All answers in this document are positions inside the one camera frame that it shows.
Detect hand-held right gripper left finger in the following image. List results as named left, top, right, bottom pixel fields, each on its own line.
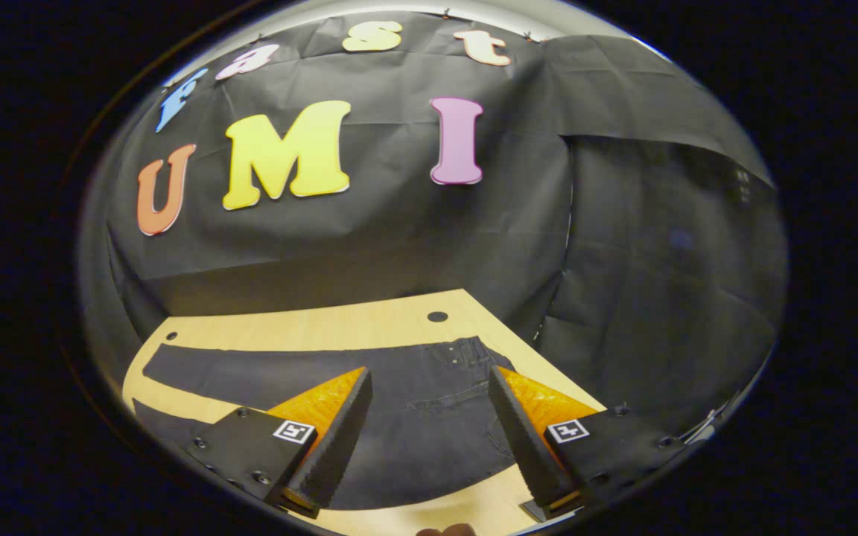
left=182, top=366, right=374, bottom=520

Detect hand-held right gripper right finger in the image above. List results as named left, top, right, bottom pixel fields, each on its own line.
left=487, top=365, right=700, bottom=522

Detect black jeans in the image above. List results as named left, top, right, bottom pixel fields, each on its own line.
left=131, top=336, right=541, bottom=511

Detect black backdrop cloth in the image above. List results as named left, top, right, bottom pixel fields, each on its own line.
left=79, top=11, right=787, bottom=447

